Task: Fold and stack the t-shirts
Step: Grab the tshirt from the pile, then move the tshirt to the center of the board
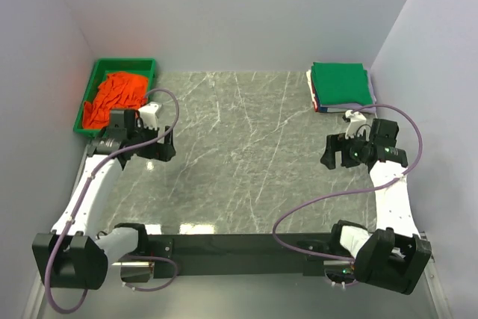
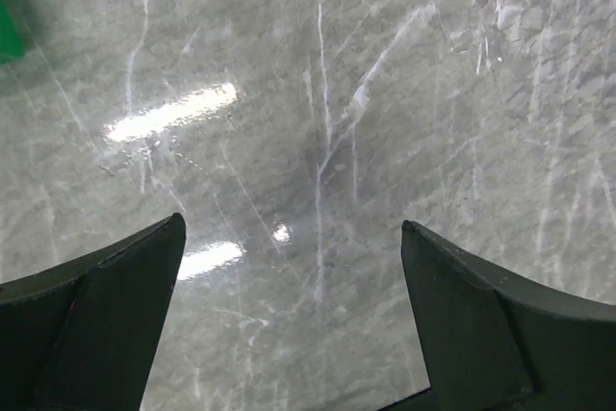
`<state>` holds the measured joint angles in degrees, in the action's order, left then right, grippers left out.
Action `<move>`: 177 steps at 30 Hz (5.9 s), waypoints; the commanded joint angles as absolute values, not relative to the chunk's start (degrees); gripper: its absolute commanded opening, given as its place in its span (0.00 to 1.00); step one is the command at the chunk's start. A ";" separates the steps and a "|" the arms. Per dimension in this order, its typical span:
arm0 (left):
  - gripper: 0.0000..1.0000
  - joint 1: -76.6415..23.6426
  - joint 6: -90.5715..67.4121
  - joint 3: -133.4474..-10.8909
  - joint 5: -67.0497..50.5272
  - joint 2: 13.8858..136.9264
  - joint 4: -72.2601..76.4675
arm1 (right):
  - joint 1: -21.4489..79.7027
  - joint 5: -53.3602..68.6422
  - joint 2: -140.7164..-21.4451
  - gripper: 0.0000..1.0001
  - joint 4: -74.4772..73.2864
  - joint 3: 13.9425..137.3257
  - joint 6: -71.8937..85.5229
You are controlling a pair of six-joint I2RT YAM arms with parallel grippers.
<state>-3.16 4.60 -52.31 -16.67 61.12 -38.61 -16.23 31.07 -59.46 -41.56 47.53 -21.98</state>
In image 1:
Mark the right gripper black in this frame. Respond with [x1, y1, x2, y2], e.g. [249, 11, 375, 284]
[320, 128, 371, 169]

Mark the orange t shirt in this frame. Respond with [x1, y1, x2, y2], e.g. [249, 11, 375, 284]
[81, 71, 149, 129]

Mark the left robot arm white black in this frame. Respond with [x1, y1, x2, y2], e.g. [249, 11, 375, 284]
[32, 102, 176, 290]

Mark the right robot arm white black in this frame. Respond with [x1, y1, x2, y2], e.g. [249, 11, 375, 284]
[320, 111, 432, 294]

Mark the red blue folded t shirt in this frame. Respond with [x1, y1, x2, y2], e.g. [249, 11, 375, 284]
[311, 88, 329, 113]

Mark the green folded t shirt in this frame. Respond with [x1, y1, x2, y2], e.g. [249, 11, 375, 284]
[311, 62, 373, 107]

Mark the white folded t shirt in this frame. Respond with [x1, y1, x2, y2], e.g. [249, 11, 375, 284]
[305, 69, 317, 108]

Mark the green plastic bin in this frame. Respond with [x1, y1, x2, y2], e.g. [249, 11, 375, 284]
[73, 58, 157, 137]

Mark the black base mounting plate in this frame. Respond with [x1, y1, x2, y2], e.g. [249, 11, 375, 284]
[105, 234, 373, 279]

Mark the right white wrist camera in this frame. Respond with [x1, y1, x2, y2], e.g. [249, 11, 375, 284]
[344, 110, 367, 139]

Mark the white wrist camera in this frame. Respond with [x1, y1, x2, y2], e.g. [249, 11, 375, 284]
[344, 110, 367, 139]
[138, 102, 163, 129]

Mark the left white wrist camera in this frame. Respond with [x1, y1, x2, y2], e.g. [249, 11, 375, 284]
[138, 102, 163, 129]

